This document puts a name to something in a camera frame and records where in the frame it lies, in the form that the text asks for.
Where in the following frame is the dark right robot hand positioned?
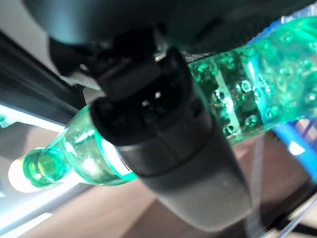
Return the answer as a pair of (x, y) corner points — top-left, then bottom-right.
(22, 0), (317, 233)

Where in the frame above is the green Sprite bottle yellow cap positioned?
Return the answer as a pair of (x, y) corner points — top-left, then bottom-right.
(22, 17), (317, 190)

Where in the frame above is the blue plastic shopping basket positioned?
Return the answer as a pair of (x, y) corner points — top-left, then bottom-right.
(257, 9), (317, 181)

